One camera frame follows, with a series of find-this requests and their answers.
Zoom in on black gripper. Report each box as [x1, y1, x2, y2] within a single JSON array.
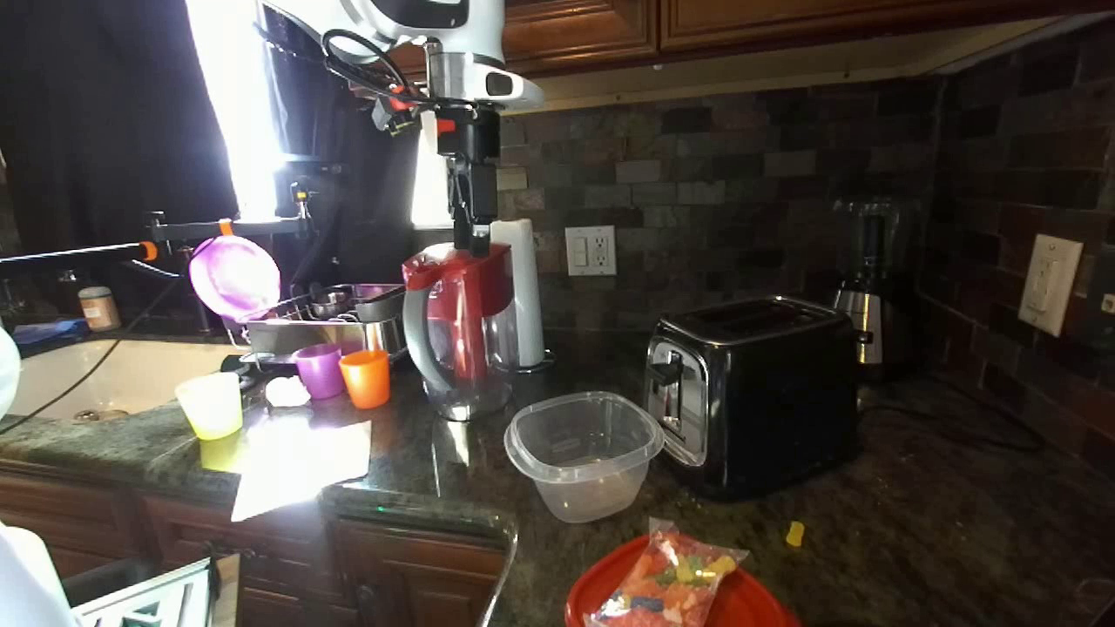
[[434, 108, 499, 253]]

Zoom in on clear bag of sweets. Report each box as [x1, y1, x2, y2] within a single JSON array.
[[573, 522, 746, 627]]

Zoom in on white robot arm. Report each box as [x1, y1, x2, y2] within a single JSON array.
[[262, 0, 543, 253]]

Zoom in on clear plastic container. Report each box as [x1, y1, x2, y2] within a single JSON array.
[[503, 390, 660, 522]]

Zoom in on yellow sweet on counter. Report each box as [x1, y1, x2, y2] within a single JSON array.
[[782, 519, 803, 551]]

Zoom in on white paper towel roll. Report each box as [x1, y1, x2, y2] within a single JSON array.
[[491, 218, 543, 370]]

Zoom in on red water filter pitcher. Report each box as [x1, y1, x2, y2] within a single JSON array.
[[400, 244, 516, 423]]

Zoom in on metal pot in sink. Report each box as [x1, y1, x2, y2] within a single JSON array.
[[245, 283, 405, 358]]

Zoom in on orange plastic cup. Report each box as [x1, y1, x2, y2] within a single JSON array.
[[338, 347, 389, 411]]

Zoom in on purple plastic cup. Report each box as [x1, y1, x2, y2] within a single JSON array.
[[293, 344, 346, 402]]

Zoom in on pale yellow plastic cup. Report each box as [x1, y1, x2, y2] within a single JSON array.
[[173, 373, 245, 440]]

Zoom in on black toaster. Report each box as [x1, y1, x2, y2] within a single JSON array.
[[643, 297, 861, 501]]

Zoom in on small brown jar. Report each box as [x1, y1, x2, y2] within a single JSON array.
[[75, 287, 123, 331]]

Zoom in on red plastic lid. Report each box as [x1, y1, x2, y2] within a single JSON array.
[[565, 537, 800, 627]]

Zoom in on white wall outlet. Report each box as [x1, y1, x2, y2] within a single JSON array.
[[565, 226, 616, 274]]

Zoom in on white light switch plate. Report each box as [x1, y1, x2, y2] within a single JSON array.
[[1016, 233, 1084, 339]]

